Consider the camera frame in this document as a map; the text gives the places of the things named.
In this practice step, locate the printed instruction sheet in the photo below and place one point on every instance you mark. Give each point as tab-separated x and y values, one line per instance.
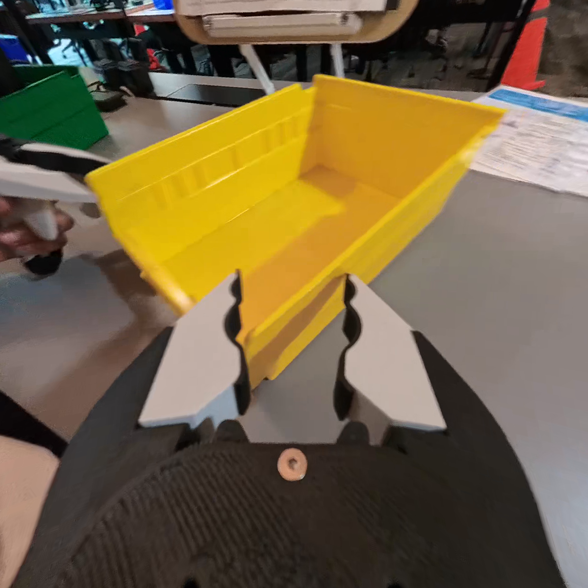
537	138

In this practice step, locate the yellow bin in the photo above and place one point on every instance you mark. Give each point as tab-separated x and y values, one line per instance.
275	220

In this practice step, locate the green bin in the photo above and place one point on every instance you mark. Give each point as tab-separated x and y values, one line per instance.
50	110

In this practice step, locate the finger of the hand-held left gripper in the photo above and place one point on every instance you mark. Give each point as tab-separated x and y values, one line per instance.
46	154
41	186

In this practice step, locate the instruction board with paper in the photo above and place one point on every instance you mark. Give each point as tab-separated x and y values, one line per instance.
285	20

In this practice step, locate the person's light pants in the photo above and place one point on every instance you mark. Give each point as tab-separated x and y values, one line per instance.
23	505

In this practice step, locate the orange traffic cone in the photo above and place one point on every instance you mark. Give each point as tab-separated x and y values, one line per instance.
528	46

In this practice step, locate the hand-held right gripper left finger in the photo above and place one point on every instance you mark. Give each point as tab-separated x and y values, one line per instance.
197	358

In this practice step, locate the dark green jacket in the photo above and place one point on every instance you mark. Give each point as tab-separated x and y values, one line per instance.
27	422

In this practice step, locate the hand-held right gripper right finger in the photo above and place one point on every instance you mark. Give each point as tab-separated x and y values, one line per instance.
395	363

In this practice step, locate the black desk mat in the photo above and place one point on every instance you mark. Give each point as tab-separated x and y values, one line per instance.
216	94

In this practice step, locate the flat black adapter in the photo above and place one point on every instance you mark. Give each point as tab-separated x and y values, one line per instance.
109	101

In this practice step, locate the black battery charger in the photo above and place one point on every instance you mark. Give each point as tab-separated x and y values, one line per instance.
108	76
136	76

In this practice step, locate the person's left hand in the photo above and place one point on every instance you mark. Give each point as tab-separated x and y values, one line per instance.
13	234

